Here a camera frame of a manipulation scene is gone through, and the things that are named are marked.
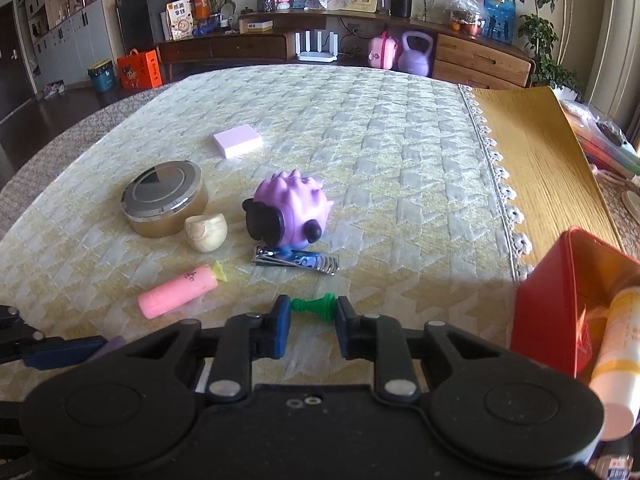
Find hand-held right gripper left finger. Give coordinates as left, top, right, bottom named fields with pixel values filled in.
left=125, top=296, right=292, bottom=403

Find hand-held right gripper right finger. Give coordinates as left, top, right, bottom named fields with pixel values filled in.
left=335, top=296, right=506, bottom=403

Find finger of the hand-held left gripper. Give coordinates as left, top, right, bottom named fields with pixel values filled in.
left=0, top=307, right=109, bottom=371

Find green chess pawn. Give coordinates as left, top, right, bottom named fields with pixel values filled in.
left=291, top=292, right=335, bottom=322

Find metal nail clipper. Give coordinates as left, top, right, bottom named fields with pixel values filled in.
left=252, top=246, right=341, bottom=276

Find pink tube yellow cap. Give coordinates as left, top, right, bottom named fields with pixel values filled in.
left=138, top=261, right=229, bottom=320

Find beige rounded ornament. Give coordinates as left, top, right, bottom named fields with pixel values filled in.
left=184, top=214, right=229, bottom=254

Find purple hedgehog toy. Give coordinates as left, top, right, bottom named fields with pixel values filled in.
left=242, top=170, right=335, bottom=257

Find round gold tin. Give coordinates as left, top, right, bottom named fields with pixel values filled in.
left=121, top=160, right=209, bottom=239

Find red tin box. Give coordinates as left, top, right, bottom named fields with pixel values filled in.
left=510, top=227, right=640, bottom=382

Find white yellow sunscreen bottle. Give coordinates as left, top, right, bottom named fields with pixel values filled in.
left=589, top=285, right=640, bottom=442

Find pale quilted cloth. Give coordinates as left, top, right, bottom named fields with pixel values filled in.
left=0, top=63, right=536, bottom=401

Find yellow wood-grain mat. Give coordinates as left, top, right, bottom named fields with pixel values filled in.
left=470, top=86, right=626, bottom=282

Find teal bucket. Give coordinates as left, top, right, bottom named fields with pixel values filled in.
left=87, top=60, right=117, bottom=94

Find white router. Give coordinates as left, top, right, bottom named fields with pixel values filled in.
left=295, top=30, right=339, bottom=65

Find purple kettlebell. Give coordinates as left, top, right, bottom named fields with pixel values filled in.
left=397, top=30, right=432, bottom=77

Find pink toy case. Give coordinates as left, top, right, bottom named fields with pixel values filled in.
left=368, top=31, right=400, bottom=69

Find orange carton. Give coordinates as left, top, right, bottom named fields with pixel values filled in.
left=117, top=49, right=165, bottom=91

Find wooden TV cabinet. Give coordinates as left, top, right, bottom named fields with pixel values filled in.
left=156, top=10, right=537, bottom=92

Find white round lid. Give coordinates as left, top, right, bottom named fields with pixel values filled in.
left=621, top=187, right=640, bottom=227

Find stack of books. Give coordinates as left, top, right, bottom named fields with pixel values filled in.
left=560, top=100, right=640, bottom=177

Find printed snack bag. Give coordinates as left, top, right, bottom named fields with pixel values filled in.
left=165, top=0, right=196, bottom=42

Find small potted plant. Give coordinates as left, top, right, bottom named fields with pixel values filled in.
left=206, top=0, right=237, bottom=27

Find red gift box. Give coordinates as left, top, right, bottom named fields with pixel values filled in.
left=167, top=0, right=212, bottom=24

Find clear bag of fruit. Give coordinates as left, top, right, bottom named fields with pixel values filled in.
left=445, top=0, right=489, bottom=36

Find dark mini fridge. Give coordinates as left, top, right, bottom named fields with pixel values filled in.
left=116, top=0, right=181, bottom=54

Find potted green tree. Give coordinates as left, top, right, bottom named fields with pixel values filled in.
left=510, top=0, right=582, bottom=97

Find white standing air conditioner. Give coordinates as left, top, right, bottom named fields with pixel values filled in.
left=585, top=0, right=633, bottom=126

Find wall cupboards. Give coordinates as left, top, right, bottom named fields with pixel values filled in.
left=15, top=0, right=122, bottom=92

